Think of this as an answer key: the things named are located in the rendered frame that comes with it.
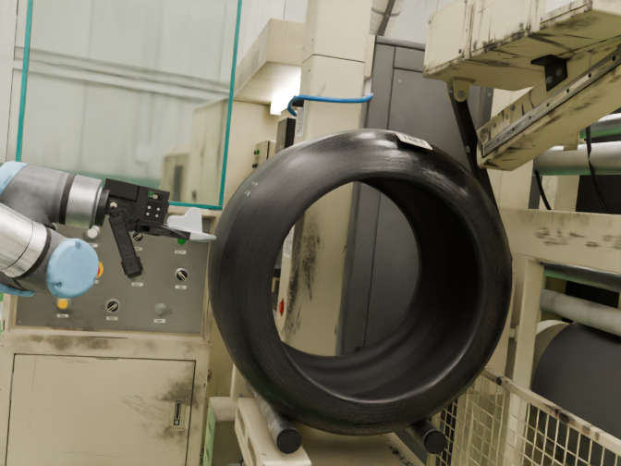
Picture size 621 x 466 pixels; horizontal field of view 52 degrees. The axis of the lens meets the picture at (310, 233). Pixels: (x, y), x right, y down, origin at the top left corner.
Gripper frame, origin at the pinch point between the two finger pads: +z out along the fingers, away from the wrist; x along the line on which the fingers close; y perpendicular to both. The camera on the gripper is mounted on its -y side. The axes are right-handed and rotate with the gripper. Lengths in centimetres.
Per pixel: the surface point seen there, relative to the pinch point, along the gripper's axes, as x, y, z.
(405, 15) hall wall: 994, 406, 354
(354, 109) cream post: 25, 35, 29
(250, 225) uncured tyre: -10.4, 4.7, 5.5
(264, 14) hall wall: 945, 320, 101
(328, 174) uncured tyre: -12.0, 16.2, 16.5
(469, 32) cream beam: 1, 51, 42
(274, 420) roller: -5.4, -29.6, 18.5
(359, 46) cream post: 25, 49, 27
